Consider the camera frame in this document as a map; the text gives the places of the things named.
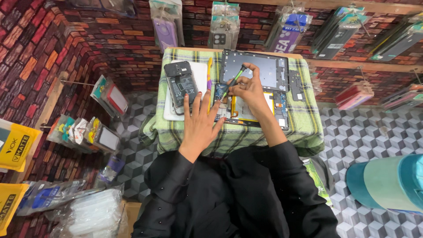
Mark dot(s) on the person's left hand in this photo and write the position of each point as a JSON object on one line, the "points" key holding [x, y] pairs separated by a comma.
{"points": [[197, 132]]}

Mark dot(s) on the person's right hand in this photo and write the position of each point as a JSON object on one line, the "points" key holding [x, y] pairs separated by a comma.
{"points": [[254, 94]]}

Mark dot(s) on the green black screwdriver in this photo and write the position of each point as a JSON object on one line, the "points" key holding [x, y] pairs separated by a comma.
{"points": [[234, 82]]}

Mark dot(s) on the opened tablet with yellow battery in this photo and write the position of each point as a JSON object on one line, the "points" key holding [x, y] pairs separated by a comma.
{"points": [[254, 114]]}

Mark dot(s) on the grey tablet back cover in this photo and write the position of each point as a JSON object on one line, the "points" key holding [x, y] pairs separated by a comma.
{"points": [[264, 67]]}

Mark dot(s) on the yellow purple pry tool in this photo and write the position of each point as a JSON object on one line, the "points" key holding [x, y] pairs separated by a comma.
{"points": [[209, 77]]}

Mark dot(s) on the opened black smartphone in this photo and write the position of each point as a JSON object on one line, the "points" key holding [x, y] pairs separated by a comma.
{"points": [[180, 86]]}

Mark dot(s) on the green checked cloth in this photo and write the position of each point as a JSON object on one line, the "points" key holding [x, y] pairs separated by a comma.
{"points": [[297, 125]]}

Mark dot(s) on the white tablet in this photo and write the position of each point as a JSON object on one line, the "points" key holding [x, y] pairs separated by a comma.
{"points": [[201, 74]]}

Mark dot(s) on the hanging clear plastic packets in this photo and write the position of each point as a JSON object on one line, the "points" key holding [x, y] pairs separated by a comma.
{"points": [[315, 81]]}

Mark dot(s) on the hanging purple label packets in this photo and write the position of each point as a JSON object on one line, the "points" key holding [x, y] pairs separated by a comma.
{"points": [[287, 33]]}

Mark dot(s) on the hanging clear case packets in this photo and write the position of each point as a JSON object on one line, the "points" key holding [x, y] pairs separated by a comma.
{"points": [[224, 29]]}

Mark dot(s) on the wooden table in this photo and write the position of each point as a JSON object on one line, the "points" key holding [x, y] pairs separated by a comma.
{"points": [[198, 49]]}

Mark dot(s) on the person's black garment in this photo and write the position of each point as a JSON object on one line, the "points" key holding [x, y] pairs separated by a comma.
{"points": [[238, 198]]}

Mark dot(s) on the small purple packet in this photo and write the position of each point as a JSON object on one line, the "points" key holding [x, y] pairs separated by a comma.
{"points": [[112, 168]]}

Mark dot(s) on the hanging packets with red case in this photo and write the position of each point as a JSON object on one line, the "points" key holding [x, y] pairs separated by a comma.
{"points": [[110, 97]]}

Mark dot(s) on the hanging pink case packets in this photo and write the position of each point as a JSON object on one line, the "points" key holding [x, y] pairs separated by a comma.
{"points": [[353, 96]]}

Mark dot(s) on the hanging black case packets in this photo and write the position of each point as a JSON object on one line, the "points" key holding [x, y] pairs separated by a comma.
{"points": [[337, 36]]}

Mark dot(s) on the green printed packet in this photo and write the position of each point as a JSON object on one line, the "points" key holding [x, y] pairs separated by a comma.
{"points": [[316, 178]]}

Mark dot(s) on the hanging purple phone case packets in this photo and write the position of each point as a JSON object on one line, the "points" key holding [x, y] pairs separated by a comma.
{"points": [[165, 29]]}

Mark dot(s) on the cardboard box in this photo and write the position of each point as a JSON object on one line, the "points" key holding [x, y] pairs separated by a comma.
{"points": [[132, 218]]}

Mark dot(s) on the hanging bunch of colourful packets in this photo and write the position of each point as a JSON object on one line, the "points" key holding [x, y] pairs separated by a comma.
{"points": [[86, 135]]}

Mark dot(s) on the bag of clear phone cases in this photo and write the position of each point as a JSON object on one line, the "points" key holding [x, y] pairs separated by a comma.
{"points": [[92, 215]]}

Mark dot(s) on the hanging multicolour case packets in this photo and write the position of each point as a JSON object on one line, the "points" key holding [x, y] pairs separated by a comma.
{"points": [[403, 99]]}

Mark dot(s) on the hanging dark case packets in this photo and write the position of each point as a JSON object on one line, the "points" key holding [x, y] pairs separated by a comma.
{"points": [[400, 41]]}

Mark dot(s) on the hanging dark glossy packets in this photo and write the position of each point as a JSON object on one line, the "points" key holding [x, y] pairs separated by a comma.
{"points": [[105, 6]]}

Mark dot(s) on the teal plastic stool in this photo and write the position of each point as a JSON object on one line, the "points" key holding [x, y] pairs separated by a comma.
{"points": [[386, 183]]}

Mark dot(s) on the heap of blue label packets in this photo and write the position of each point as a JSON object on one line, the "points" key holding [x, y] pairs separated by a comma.
{"points": [[49, 196]]}

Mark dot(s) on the large yellow packet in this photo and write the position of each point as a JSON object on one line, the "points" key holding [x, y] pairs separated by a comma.
{"points": [[16, 145]]}

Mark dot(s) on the small yellow packet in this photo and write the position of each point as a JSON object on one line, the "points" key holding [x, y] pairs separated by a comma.
{"points": [[10, 205]]}

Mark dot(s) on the black plastic frame piece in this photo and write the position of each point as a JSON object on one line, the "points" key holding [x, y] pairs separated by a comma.
{"points": [[296, 86]]}

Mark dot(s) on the wooden wall rail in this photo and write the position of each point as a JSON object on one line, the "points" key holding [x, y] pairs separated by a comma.
{"points": [[330, 5], [363, 65]]}

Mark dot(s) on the metal wall hook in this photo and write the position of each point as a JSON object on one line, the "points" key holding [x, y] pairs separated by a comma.
{"points": [[76, 83]]}

